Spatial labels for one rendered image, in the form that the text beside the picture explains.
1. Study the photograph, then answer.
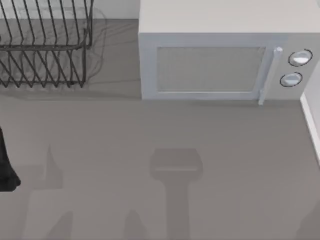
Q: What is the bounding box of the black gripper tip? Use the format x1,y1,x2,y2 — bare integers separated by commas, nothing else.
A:
0,126,22,193

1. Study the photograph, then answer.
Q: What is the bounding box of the large white microwave knob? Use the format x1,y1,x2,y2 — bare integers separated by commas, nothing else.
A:
288,49,314,68

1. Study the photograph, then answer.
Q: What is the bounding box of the small white microwave knob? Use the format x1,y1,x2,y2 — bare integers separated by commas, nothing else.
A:
279,71,304,88

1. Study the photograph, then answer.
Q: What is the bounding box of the dark wire dish rack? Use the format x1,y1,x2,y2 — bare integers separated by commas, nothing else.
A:
0,0,95,89

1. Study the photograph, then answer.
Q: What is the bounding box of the microwave oven door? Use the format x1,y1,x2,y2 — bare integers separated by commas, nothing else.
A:
138,33,279,101

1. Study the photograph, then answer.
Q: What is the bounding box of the pale microwave door handle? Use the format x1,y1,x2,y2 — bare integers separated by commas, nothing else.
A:
258,46,284,106

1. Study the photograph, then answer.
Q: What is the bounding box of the pale microwave oven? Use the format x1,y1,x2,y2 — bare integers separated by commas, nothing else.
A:
138,0,320,106

